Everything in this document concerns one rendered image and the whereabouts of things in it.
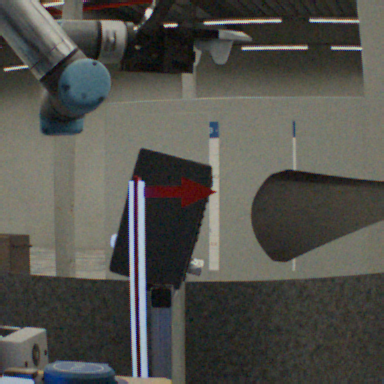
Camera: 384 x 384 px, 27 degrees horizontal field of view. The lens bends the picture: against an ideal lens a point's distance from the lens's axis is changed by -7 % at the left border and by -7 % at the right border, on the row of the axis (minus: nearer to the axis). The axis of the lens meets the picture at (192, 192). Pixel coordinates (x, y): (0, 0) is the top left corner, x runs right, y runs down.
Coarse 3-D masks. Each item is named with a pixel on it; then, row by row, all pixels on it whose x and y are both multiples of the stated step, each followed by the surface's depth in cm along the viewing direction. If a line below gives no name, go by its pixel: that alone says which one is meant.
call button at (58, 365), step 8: (56, 360) 44; (48, 368) 42; (56, 368) 42; (64, 368) 42; (72, 368) 42; (80, 368) 43; (88, 368) 43; (96, 368) 43; (104, 368) 43; (48, 376) 42; (56, 376) 41; (64, 376) 41; (72, 376) 41; (80, 376) 41; (88, 376) 41; (96, 376) 41; (104, 376) 42; (112, 376) 42
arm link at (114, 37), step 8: (104, 24) 132; (112, 24) 132; (120, 24) 133; (104, 32) 131; (112, 32) 131; (120, 32) 132; (104, 40) 131; (112, 40) 130; (120, 40) 132; (104, 48) 131; (112, 48) 132; (120, 48) 132; (104, 56) 132; (112, 56) 133; (120, 56) 133
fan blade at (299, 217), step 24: (264, 192) 62; (288, 192) 62; (312, 192) 62; (336, 192) 62; (360, 192) 62; (264, 216) 68; (288, 216) 69; (312, 216) 70; (336, 216) 71; (360, 216) 72; (264, 240) 74; (288, 240) 75; (312, 240) 76
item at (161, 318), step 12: (156, 312) 119; (168, 312) 119; (156, 324) 119; (168, 324) 119; (156, 336) 119; (168, 336) 119; (156, 348) 119; (168, 348) 119; (156, 360) 119; (168, 360) 119; (156, 372) 119; (168, 372) 119
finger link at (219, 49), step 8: (224, 32) 134; (232, 32) 134; (240, 32) 135; (200, 40) 135; (216, 40) 135; (224, 40) 134; (232, 40) 134; (240, 40) 134; (248, 40) 135; (200, 48) 136; (208, 48) 135; (216, 48) 135; (224, 48) 135; (216, 56) 135; (224, 56) 135
